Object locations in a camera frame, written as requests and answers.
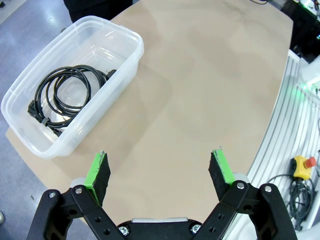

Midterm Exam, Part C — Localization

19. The black control equipment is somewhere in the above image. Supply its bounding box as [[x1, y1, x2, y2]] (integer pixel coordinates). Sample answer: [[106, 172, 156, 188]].
[[279, 0, 320, 65]]

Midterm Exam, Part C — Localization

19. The yellow emergency stop button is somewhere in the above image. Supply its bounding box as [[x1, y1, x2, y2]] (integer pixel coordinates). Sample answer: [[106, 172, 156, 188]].
[[291, 154, 316, 180]]

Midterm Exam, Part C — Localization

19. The black power cable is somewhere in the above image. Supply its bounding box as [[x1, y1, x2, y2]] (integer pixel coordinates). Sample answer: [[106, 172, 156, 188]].
[[37, 64, 118, 121]]

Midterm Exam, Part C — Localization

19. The black USB cable angled plug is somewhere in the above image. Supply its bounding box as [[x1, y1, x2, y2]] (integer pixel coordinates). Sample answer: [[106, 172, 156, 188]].
[[26, 65, 101, 138]]

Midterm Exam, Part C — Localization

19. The person in black t-shirt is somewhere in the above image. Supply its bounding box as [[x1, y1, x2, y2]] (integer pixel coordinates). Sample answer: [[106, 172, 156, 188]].
[[62, 0, 133, 25]]

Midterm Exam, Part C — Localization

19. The clear plastic storage container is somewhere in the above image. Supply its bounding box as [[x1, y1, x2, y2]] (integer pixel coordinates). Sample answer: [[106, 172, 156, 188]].
[[0, 15, 145, 160]]

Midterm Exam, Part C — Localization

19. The black emergency stop cable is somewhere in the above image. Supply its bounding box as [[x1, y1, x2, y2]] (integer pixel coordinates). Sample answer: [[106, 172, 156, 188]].
[[267, 173, 317, 231]]

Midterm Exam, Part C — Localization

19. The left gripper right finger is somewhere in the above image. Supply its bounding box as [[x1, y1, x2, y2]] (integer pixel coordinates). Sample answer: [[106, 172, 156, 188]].
[[199, 147, 298, 240]]

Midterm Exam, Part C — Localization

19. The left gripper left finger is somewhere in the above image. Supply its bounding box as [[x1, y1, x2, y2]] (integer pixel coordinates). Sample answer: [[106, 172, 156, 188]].
[[26, 149, 119, 240]]

